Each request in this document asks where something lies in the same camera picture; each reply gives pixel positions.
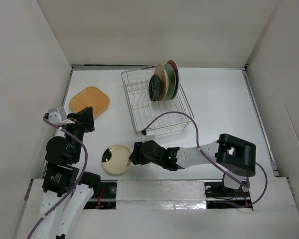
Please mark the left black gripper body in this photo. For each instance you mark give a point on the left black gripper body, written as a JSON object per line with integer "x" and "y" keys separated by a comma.
{"x": 80, "y": 126}

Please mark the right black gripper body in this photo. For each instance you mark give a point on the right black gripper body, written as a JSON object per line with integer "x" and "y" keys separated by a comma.
{"x": 140, "y": 158}

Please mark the orange bamboo square plate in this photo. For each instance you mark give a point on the orange bamboo square plate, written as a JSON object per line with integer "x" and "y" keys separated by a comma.
{"x": 90, "y": 97}

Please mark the cream plate with black spot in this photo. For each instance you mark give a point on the cream plate with black spot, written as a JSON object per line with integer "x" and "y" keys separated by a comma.
{"x": 115, "y": 159}

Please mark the black round plate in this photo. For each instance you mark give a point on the black round plate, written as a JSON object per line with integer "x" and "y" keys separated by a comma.
{"x": 155, "y": 87}

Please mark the teal flower plate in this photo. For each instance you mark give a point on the teal flower plate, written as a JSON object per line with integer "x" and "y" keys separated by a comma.
{"x": 171, "y": 81}

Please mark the beige bird pattern plate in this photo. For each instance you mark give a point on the beige bird pattern plate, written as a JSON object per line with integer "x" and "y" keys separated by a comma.
{"x": 162, "y": 73}

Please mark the red and blue floral plate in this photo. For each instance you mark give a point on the red and blue floral plate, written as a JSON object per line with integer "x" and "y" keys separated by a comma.
{"x": 177, "y": 79}

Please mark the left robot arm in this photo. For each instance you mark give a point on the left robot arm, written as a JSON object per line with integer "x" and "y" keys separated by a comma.
{"x": 66, "y": 189}

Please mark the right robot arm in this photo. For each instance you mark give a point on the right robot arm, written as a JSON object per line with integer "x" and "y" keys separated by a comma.
{"x": 234, "y": 157}

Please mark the white foam front strip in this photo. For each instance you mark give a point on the white foam front strip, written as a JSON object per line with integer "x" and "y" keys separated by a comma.
{"x": 160, "y": 195}

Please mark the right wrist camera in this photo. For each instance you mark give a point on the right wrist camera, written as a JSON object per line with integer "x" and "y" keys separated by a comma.
{"x": 148, "y": 134}

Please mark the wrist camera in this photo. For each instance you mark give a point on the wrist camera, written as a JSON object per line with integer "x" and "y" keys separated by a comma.
{"x": 148, "y": 134}
{"x": 58, "y": 116}

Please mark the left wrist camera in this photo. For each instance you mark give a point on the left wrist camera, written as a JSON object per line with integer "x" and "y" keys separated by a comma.
{"x": 58, "y": 116}

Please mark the wire dish rack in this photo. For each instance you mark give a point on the wire dish rack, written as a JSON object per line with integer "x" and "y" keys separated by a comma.
{"x": 143, "y": 111}

